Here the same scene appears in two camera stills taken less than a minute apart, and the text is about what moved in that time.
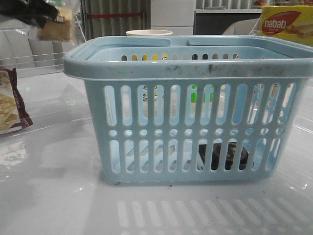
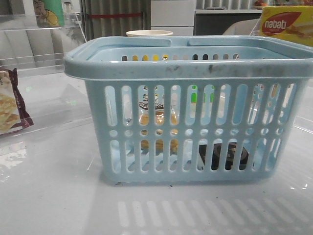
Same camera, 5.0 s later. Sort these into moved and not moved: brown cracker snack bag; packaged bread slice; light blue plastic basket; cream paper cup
Moved: packaged bread slice
Not moved: light blue plastic basket; brown cracker snack bag; cream paper cup
